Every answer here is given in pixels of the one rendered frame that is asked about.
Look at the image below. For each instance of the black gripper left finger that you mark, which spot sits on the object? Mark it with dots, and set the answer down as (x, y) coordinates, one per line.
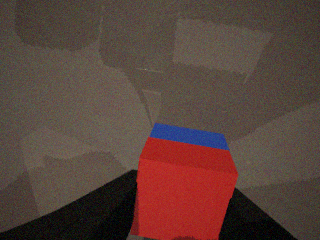
(104, 214)

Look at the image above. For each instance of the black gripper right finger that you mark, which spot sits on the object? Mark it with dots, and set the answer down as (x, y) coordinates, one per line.
(245, 221)

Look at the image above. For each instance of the red block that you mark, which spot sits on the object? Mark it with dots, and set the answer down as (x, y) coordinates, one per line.
(183, 191)

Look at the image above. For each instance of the blue block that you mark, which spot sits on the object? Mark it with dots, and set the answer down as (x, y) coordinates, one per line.
(189, 135)

